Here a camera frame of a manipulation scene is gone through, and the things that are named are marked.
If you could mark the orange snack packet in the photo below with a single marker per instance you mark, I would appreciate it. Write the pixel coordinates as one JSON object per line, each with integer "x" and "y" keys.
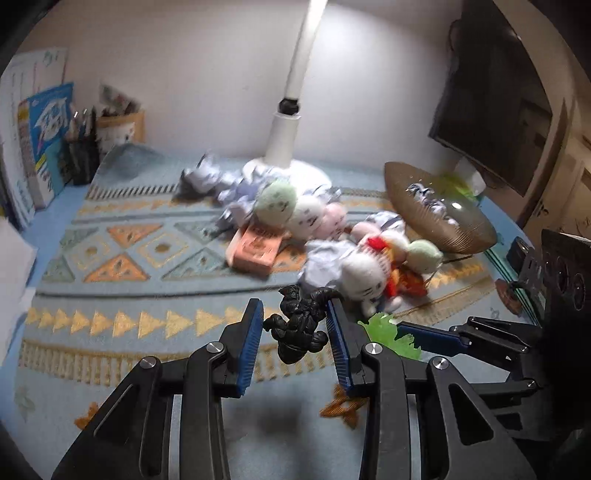
{"x": 408, "y": 281}

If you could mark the beige paper box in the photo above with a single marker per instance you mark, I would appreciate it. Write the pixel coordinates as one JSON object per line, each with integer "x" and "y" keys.
{"x": 120, "y": 129}

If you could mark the patterned blue woven mat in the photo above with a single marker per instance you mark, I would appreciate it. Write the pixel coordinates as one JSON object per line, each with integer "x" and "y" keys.
{"x": 138, "y": 277}

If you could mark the white cat plush toy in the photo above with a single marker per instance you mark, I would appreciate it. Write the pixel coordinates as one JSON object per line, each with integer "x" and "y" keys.
{"x": 364, "y": 277}

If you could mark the white desk lamp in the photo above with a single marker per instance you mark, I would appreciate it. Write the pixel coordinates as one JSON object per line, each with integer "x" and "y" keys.
{"x": 284, "y": 138}

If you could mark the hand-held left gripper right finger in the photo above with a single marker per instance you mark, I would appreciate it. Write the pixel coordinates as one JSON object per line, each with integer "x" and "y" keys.
{"x": 340, "y": 355}

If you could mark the blue book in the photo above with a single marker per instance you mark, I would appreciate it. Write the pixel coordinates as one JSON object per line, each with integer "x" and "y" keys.
{"x": 46, "y": 138}

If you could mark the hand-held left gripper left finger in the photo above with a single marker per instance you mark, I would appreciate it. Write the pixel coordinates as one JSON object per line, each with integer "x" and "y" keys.
{"x": 249, "y": 353}

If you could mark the three-ball dango plush toy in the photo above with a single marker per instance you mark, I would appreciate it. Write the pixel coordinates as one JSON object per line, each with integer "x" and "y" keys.
{"x": 307, "y": 217}
{"x": 425, "y": 251}

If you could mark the black toy figure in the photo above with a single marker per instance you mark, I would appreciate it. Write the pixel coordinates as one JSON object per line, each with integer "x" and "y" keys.
{"x": 295, "y": 327}

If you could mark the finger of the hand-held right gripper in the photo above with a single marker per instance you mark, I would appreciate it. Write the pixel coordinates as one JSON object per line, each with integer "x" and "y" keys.
{"x": 429, "y": 340}
{"x": 508, "y": 392}

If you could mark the green leaf toy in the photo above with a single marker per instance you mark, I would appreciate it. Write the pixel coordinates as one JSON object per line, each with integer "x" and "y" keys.
{"x": 392, "y": 334}

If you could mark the orange box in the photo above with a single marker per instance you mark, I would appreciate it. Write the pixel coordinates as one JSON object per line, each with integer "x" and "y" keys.
{"x": 254, "y": 249}

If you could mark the round brown coaster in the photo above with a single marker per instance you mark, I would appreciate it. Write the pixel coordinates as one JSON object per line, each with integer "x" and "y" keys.
{"x": 510, "y": 295}

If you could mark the white paper stack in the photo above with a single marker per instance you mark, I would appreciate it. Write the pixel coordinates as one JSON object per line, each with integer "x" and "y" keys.
{"x": 14, "y": 258}

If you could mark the black monitor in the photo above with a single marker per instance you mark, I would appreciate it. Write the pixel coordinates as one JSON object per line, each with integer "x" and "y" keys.
{"x": 489, "y": 101}

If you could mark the brown ribbed bowl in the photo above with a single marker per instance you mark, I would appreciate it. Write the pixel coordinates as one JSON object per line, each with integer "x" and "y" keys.
{"x": 461, "y": 230}

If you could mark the black pen holder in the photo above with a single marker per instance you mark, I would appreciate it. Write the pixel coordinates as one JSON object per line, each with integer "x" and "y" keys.
{"x": 83, "y": 152}

